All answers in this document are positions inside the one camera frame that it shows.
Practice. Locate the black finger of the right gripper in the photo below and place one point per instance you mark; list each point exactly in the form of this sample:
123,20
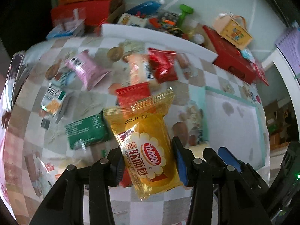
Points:
224,158

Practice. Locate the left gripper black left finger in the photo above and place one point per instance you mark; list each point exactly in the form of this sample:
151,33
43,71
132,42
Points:
64,202

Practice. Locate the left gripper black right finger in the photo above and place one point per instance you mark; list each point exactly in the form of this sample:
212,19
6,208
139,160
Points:
202,174

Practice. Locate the yellow soft bread packet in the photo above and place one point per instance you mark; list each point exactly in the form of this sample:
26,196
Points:
145,144

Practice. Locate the pink snack packet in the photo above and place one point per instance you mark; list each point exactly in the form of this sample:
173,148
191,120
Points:
87,70

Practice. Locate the white tray with teal rim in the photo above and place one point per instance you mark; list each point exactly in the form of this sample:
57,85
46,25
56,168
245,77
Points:
234,123

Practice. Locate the green snack packet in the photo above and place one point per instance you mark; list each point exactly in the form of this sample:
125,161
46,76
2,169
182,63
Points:
87,132

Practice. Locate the checkered patterned tablecloth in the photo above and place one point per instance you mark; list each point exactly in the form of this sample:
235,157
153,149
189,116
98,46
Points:
36,149

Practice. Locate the large red gift box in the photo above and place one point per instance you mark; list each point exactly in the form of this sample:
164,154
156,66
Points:
229,58

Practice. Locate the white green cracker packet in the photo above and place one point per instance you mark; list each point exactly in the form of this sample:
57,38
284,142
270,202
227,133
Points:
54,102

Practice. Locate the red striped snack packet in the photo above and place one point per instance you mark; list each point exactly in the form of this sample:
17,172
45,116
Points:
128,97

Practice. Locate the light blue small packet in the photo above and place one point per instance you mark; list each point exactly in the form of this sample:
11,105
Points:
247,54

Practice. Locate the bright red candy packet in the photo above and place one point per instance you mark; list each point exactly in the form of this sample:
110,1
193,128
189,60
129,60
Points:
162,62

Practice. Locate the peach biscuit packet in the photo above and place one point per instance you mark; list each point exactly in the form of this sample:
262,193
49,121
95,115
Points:
141,70

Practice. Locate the small orange cardboard carry box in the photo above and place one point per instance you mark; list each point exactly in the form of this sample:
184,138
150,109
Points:
233,28

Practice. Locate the white foam board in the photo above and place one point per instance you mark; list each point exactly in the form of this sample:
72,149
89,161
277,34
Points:
156,37

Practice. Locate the bag of colourful toys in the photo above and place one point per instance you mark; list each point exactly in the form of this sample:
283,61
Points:
165,22

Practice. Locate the green dumbbell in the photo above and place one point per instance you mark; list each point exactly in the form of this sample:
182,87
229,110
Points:
185,10

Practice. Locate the smartphone on stand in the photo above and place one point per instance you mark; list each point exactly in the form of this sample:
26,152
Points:
13,81

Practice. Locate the blue gel pack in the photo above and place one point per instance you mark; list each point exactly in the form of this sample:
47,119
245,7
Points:
146,8

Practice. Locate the white illustrated card pack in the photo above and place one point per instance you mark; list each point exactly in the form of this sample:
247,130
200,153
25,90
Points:
131,20

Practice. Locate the clear plastic container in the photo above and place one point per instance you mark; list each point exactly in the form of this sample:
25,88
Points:
68,24

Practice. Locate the red box under orange box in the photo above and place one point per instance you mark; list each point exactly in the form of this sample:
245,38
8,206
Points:
92,11

